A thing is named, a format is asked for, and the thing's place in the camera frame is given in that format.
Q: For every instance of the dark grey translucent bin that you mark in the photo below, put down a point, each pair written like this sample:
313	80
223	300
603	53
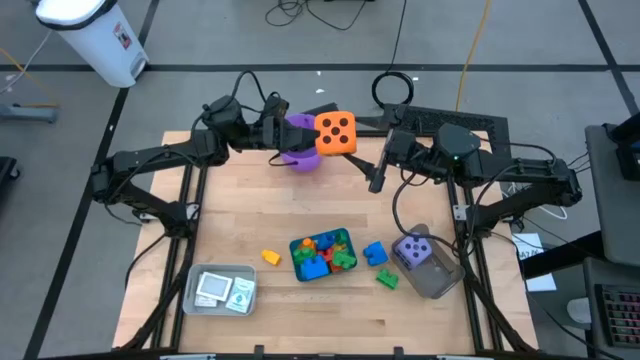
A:
440	280

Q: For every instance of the small white printed card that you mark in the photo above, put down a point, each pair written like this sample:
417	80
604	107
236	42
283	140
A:
205	301

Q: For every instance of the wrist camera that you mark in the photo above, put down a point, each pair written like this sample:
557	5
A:
394	114
275	106

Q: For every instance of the black aluminium table frame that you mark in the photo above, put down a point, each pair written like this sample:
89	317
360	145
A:
325	350

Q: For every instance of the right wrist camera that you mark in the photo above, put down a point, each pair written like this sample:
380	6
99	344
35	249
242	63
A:
394	114

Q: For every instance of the small dark green block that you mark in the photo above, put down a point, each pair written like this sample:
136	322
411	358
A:
341	237

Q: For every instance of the white card deck box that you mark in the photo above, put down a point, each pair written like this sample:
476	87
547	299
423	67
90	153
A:
214	286

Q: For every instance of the yellow toy block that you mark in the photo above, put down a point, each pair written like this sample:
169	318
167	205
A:
271	257

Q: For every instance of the purple foam die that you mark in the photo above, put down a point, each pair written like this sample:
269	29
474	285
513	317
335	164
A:
413	250

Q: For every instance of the white trash bin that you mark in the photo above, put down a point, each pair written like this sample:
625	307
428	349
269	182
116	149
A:
95	40

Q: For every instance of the white paper sheet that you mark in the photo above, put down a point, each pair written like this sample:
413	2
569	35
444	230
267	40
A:
527	245

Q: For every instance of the white computer mouse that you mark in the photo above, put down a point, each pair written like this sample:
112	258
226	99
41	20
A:
579	311

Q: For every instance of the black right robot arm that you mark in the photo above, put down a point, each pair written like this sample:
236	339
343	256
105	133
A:
500	167

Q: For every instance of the grey keyboard desk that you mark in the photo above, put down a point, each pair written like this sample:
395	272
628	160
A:
592	272

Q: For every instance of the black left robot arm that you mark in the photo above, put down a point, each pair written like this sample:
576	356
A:
150	160

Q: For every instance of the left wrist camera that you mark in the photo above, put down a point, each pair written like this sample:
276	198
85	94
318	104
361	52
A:
275	106

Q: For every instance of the teal plastic bin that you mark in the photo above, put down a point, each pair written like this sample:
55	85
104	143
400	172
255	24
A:
295	265

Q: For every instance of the red toy block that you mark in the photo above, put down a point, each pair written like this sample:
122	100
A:
327	255

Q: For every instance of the grey stand base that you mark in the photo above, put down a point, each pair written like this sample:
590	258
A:
30	112

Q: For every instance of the black computer keyboard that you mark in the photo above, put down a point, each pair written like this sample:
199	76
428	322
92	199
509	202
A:
622	315

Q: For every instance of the orange foam die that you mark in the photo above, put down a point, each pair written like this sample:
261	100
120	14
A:
336	134

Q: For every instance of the purple plastic bucket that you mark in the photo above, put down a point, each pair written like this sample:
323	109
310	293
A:
300	162

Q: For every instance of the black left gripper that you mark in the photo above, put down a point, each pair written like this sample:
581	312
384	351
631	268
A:
265	134

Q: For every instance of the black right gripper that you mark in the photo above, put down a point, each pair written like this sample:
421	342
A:
412	152

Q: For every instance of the black flat panel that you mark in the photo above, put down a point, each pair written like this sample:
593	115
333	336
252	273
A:
327	107

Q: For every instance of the black monitor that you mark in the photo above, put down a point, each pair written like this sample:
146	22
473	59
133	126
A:
629	150

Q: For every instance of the orange toy block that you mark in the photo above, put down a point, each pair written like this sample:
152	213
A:
308	243
336	269

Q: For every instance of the green toy block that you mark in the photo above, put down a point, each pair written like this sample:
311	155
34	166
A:
345	260
302	256
387	279

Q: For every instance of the light grey plastic bin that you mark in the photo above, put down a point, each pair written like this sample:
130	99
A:
190	295

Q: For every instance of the silver metal bracket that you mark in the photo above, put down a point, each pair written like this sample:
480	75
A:
460	212

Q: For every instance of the small blue toy block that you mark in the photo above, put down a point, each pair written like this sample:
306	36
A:
325	241

